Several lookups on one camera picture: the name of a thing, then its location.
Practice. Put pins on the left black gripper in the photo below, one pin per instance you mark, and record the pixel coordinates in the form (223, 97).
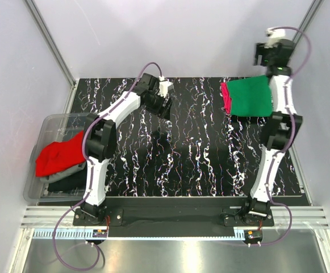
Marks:
(162, 111)

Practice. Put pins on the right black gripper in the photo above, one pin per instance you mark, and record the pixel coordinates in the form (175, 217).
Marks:
(260, 50)

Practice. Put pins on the green t shirt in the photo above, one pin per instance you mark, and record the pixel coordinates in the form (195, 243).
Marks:
(251, 97)

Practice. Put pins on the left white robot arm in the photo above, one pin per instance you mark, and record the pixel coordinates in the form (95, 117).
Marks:
(100, 137)

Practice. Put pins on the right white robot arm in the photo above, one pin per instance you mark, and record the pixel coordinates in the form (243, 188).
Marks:
(280, 129)

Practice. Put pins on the folded pink t shirt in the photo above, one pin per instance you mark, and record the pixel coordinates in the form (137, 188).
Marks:
(226, 97)

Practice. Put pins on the black marble pattern mat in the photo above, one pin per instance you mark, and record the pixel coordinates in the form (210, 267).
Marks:
(200, 151)

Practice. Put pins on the clear plastic bin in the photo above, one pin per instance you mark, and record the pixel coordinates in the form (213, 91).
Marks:
(55, 128)

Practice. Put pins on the red t shirt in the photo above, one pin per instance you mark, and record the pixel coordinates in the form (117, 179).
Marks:
(60, 156)

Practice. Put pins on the black t shirt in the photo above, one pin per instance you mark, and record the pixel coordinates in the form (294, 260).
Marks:
(70, 184)

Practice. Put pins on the left orange connector block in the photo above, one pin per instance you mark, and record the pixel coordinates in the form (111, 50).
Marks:
(100, 233)

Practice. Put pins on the orange connector block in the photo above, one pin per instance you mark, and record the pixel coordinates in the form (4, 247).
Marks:
(100, 233)
(254, 234)

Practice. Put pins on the right orange connector block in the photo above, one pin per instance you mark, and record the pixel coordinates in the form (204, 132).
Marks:
(254, 234)

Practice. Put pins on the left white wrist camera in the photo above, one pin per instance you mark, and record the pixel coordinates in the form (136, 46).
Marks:
(164, 86)

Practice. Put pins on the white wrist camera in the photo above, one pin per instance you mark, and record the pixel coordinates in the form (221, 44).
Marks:
(274, 36)
(164, 86)

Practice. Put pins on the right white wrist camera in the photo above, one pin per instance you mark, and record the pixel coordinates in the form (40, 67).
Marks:
(274, 36)

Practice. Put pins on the right aluminium frame post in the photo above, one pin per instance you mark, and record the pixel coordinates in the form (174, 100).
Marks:
(301, 33)

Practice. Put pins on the aluminium frame post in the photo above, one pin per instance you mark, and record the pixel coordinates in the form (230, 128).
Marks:
(44, 30)
(301, 33)

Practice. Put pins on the left aluminium frame post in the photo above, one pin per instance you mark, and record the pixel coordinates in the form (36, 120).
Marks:
(44, 30)

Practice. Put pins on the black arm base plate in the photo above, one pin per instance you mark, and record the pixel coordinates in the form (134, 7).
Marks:
(218, 202)

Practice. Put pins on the white slotted cable duct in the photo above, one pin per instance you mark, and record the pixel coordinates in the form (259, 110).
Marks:
(140, 234)

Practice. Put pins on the aluminium front rail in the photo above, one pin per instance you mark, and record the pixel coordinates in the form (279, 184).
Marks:
(303, 217)

